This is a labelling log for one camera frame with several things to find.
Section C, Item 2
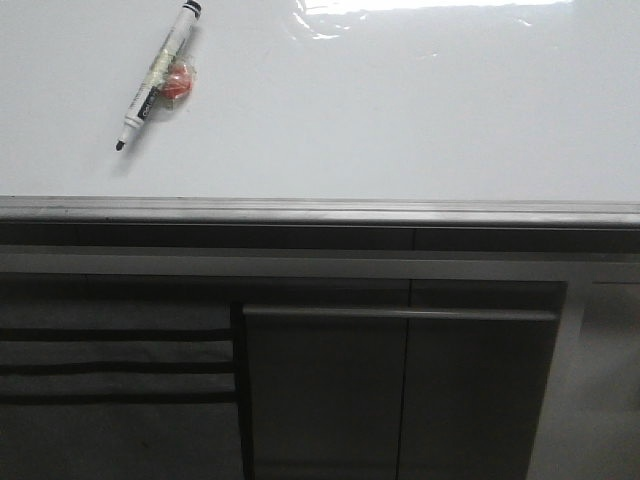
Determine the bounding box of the red round taped magnet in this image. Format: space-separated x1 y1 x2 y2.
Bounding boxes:
160 60 196 109

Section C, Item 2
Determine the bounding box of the white black whiteboard marker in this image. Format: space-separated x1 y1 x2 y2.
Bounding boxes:
115 1 202 152

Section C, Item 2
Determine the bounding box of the white whiteboard with tray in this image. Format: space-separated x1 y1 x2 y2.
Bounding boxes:
1 1 639 227

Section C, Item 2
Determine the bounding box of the grey striped cloth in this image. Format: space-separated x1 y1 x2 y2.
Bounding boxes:
1 291 243 479

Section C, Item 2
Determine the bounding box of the grey metal stand frame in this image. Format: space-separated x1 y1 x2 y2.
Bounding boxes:
1 245 639 479

